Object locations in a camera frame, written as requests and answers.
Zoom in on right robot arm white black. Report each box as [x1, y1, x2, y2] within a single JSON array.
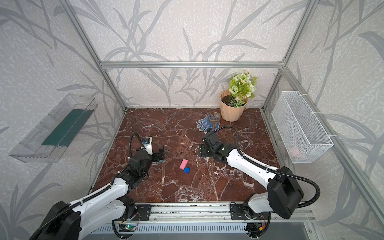
[[199, 126, 321, 220]]

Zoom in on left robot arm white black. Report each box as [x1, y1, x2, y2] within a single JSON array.
[[30, 137, 165, 240]]

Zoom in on pink block lower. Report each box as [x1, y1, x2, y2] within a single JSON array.
[[180, 159, 188, 170]]

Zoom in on blue dotted work glove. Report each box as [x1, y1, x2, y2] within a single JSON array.
[[196, 116, 220, 134]]

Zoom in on grey slotted scoop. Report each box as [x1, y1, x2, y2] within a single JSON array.
[[209, 112, 221, 131]]

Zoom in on beige flower pot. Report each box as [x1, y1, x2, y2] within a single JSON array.
[[220, 90, 248, 122]]

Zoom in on green artificial plant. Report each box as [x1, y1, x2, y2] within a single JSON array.
[[226, 71, 258, 108]]

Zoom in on green circuit board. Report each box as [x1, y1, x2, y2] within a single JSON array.
[[119, 224, 137, 232]]

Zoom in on clear plastic tray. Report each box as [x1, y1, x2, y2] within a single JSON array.
[[9, 94, 98, 163]]

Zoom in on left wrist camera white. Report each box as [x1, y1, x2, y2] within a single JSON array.
[[142, 137, 153, 155]]

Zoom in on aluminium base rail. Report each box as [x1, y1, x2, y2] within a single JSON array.
[[62, 201, 316, 224]]

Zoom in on white wire basket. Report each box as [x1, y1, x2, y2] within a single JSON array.
[[272, 91, 334, 164]]

